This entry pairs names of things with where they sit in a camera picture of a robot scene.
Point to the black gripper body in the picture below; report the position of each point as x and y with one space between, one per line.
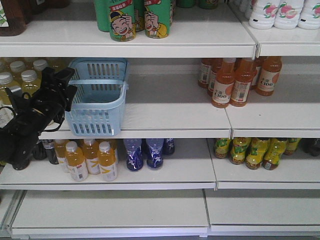
48 103

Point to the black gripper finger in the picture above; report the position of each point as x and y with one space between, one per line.
70 93
64 75

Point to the light blue plastic basket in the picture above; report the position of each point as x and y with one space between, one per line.
99 103

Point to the pale yellow drink bottle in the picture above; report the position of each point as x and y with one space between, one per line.
17 67
39 65
7 81
30 81

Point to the dark tea bottle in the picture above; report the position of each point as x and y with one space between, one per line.
49 147

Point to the orange juice bottle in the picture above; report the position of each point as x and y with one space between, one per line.
107 161
90 148
76 162
60 150

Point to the green cartoon drink can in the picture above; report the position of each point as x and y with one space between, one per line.
157 18
121 19

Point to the brown tea bottle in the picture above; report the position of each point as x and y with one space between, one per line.
14 15

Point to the blue sports drink bottle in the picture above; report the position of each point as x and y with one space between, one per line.
134 155
168 146
155 153

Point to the white metal shelf unit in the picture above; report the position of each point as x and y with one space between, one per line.
194 195

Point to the orange C100 drink bottle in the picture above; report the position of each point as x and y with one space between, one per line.
271 69
244 75
224 83

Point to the yellow iced tea bottle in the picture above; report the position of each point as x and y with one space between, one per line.
292 145
258 148
273 155
238 150
222 147

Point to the white peach drink bottle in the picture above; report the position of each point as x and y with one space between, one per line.
309 18
288 13
263 13

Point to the black cola bottle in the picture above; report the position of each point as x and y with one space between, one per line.
311 146

